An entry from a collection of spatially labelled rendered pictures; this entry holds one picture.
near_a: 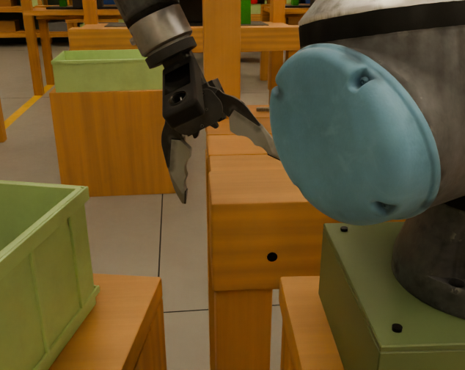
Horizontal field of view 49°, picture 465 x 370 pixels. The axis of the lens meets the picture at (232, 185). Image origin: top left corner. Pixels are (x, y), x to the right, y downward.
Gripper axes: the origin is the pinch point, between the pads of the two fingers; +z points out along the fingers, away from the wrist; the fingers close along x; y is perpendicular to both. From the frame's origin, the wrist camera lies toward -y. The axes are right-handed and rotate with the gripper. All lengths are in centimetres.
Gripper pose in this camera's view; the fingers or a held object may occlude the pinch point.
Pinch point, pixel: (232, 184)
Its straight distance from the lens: 70.3
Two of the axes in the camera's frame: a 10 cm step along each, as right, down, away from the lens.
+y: 1.0, -2.5, 9.6
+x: -9.0, 4.0, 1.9
